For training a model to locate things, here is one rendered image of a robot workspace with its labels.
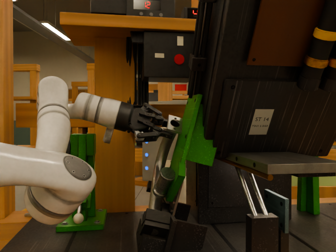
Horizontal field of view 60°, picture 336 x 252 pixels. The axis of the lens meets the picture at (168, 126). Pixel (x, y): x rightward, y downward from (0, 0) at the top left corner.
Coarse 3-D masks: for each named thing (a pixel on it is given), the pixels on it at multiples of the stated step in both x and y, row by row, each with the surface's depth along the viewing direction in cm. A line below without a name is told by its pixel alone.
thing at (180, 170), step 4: (180, 164) 68; (184, 164) 68; (176, 168) 68; (180, 168) 67; (184, 168) 67; (176, 172) 67; (180, 172) 66; (184, 172) 66; (176, 176) 66; (180, 176) 65; (184, 176) 65; (176, 180) 66; (180, 180) 66; (172, 184) 68; (176, 184) 67; (180, 184) 67; (168, 188) 71; (172, 188) 68; (176, 188) 68; (168, 192) 70; (172, 192) 69; (176, 192) 69; (168, 196) 70; (172, 196) 70; (168, 200) 71; (172, 200) 71
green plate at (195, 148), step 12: (192, 96) 74; (192, 108) 70; (192, 120) 68; (192, 132) 68; (180, 144) 73; (192, 144) 70; (204, 144) 70; (180, 156) 69; (192, 156) 70; (204, 156) 70
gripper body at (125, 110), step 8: (120, 104) 74; (128, 104) 75; (120, 112) 73; (128, 112) 73; (136, 112) 78; (120, 120) 73; (128, 120) 73; (136, 120) 76; (120, 128) 75; (128, 128) 74; (136, 128) 74; (144, 128) 75
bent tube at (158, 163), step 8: (168, 120) 77; (176, 120) 78; (168, 128) 75; (176, 128) 76; (160, 144) 82; (168, 144) 81; (160, 152) 82; (160, 160) 82; (160, 168) 81; (152, 176) 81; (152, 184) 78; (152, 192) 76; (152, 200) 74; (160, 200) 75; (152, 208) 72
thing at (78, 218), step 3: (78, 207) 80; (81, 207) 81; (78, 210) 80; (78, 213) 79; (75, 216) 78; (78, 216) 78; (81, 216) 78; (75, 219) 78; (78, 219) 78; (81, 219) 78; (75, 222) 78; (78, 222) 78
